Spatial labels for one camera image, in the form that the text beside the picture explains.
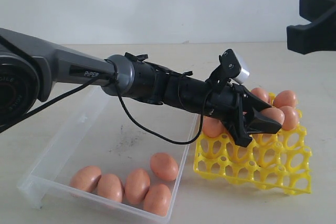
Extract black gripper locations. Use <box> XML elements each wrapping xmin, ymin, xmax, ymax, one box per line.
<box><xmin>207</xmin><ymin>84</ymin><xmax>282</xmax><ymax>147</ymax></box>

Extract clear plastic bin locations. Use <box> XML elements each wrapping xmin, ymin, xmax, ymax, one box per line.
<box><xmin>17</xmin><ymin>88</ymin><xmax>198</xmax><ymax>223</ymax></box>

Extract yellow plastic egg tray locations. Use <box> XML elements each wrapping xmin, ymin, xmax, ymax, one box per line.
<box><xmin>194</xmin><ymin>123</ymin><xmax>312</xmax><ymax>195</ymax></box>

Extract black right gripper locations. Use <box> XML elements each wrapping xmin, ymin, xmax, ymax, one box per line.
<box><xmin>286</xmin><ymin>0</ymin><xmax>335</xmax><ymax>55</ymax></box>

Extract brown egg corner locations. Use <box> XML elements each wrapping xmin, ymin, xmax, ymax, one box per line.
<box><xmin>273</xmin><ymin>90</ymin><xmax>297</xmax><ymax>108</ymax></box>

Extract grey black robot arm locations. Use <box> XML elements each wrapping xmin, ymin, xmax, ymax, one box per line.
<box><xmin>1</xmin><ymin>29</ymin><xmax>280</xmax><ymax>147</ymax></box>

